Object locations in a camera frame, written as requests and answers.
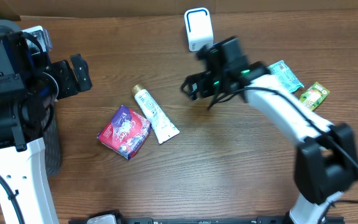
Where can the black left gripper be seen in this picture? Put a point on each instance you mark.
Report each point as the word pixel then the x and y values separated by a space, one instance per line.
pixel 71 86

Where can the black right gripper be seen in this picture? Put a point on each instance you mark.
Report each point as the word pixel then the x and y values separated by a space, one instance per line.
pixel 203 80

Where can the white tube gold cap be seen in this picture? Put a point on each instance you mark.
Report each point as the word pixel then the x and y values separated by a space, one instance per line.
pixel 163 128

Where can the purple Carefree pad pack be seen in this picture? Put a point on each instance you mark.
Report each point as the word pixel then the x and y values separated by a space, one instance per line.
pixel 126 132

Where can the teal wet wipes pack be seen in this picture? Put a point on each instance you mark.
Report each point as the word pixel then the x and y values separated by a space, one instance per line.
pixel 285 75

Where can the green tea carton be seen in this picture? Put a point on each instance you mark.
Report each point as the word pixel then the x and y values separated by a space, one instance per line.
pixel 314 96

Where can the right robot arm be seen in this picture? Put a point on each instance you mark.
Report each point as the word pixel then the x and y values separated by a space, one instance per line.
pixel 326 163

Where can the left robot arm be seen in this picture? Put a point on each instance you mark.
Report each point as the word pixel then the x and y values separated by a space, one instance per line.
pixel 29 85

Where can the white barcode scanner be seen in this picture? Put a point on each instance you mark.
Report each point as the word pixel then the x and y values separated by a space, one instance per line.
pixel 199 28

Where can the grey plastic basket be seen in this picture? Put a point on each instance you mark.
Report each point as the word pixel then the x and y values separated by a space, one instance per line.
pixel 53 157

